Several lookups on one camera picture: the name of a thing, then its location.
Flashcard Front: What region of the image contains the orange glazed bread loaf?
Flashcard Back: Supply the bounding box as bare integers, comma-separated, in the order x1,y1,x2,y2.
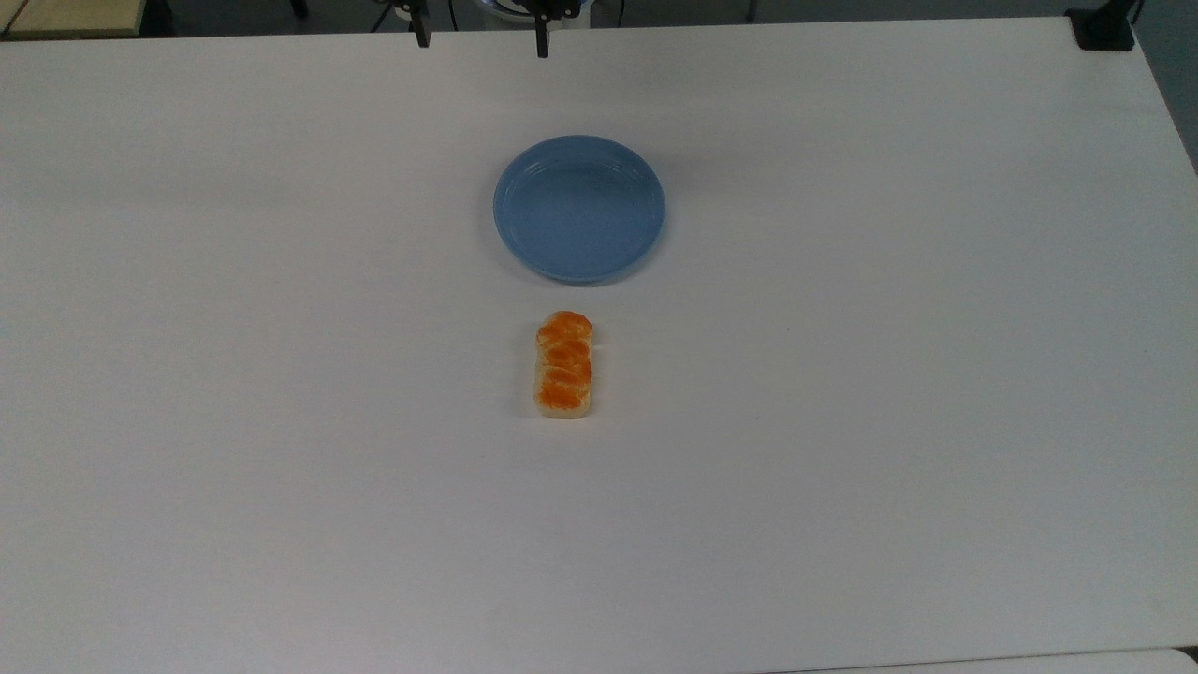
533,311,594,419

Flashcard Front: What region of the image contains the blue round plate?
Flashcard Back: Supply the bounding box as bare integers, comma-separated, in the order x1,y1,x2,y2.
493,135,666,286

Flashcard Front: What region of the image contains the wooden table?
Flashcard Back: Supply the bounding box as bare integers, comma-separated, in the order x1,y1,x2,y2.
0,0,147,39

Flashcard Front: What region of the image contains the white adjacent table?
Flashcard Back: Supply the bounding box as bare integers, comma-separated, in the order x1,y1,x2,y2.
775,645,1198,674

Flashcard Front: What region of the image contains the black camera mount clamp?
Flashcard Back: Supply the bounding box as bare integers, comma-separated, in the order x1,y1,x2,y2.
1065,0,1145,52

